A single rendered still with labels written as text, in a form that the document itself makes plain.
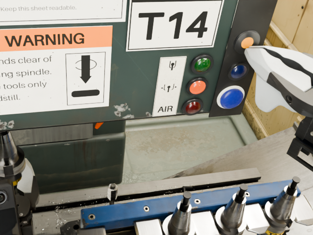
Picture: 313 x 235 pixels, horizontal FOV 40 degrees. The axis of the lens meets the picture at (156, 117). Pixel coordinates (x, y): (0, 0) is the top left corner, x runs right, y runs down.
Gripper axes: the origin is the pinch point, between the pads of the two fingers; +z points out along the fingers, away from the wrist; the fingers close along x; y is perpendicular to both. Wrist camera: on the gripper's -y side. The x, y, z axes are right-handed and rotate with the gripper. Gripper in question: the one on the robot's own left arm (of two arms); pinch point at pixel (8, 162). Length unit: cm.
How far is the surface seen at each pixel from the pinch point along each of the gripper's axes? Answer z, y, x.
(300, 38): 58, 15, 101
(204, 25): -21, -42, 24
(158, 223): -13.6, 7.1, 27.1
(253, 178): 17, 39, 71
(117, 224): -12.2, 7.5, 19.2
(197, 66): -21.9, -37.2, 24.0
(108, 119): -21.3, -29.7, 14.3
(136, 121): 77, 68, 48
